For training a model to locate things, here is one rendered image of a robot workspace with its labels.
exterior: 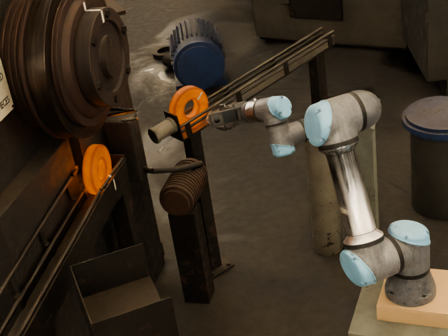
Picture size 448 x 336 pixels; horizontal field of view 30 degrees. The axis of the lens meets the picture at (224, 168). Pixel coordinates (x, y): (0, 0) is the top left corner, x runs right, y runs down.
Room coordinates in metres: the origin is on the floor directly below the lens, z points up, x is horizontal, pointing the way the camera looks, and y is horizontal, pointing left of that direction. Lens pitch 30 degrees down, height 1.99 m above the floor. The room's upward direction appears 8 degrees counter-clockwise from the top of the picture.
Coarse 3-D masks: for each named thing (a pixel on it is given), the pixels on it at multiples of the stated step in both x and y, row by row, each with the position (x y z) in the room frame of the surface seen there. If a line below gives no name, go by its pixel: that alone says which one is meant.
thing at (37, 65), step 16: (48, 0) 2.18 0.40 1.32; (32, 16) 2.15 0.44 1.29; (48, 16) 2.13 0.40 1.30; (32, 32) 2.12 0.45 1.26; (48, 32) 2.11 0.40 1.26; (32, 48) 2.09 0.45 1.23; (48, 48) 2.09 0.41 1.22; (32, 64) 2.08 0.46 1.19; (48, 64) 2.07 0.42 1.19; (32, 80) 2.07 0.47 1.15; (48, 80) 2.05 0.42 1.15; (32, 96) 2.07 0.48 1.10; (48, 96) 2.04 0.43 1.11; (48, 112) 2.07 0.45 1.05; (64, 112) 2.09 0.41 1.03; (64, 128) 2.08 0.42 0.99; (80, 128) 2.15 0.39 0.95; (96, 128) 2.24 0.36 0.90
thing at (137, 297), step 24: (96, 264) 1.82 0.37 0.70; (120, 264) 1.84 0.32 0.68; (144, 264) 1.86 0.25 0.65; (96, 288) 1.82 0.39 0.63; (120, 288) 1.83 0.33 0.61; (144, 288) 1.81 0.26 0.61; (96, 312) 1.75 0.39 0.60; (120, 312) 1.73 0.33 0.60; (144, 312) 1.59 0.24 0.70; (168, 312) 1.61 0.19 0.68
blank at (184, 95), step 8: (184, 88) 2.68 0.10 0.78; (192, 88) 2.68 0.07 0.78; (176, 96) 2.66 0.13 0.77; (184, 96) 2.66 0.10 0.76; (192, 96) 2.68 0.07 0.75; (200, 96) 2.70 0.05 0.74; (176, 104) 2.64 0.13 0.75; (184, 104) 2.66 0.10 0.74; (200, 104) 2.70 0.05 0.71; (208, 104) 2.72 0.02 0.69; (176, 112) 2.63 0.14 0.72; (192, 112) 2.70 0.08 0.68; (200, 112) 2.69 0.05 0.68; (184, 120) 2.65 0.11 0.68; (192, 128) 2.67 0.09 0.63
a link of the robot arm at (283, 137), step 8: (272, 128) 2.35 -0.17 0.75; (280, 128) 2.35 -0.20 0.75; (288, 128) 2.36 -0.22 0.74; (296, 128) 2.37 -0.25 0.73; (272, 136) 2.35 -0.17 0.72; (280, 136) 2.34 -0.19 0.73; (288, 136) 2.34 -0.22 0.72; (296, 136) 2.35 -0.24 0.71; (304, 136) 2.36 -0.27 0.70; (272, 144) 2.34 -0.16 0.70; (280, 144) 2.33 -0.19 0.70; (288, 144) 2.33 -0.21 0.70; (296, 144) 2.35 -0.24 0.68; (280, 152) 2.32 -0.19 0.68; (288, 152) 2.32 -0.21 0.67
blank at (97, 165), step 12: (96, 144) 2.31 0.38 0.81; (84, 156) 2.25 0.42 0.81; (96, 156) 2.26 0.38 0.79; (108, 156) 2.33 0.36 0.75; (84, 168) 2.22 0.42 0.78; (96, 168) 2.24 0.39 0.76; (108, 168) 2.31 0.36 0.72; (84, 180) 2.21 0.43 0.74; (96, 180) 2.22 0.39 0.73; (96, 192) 2.21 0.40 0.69
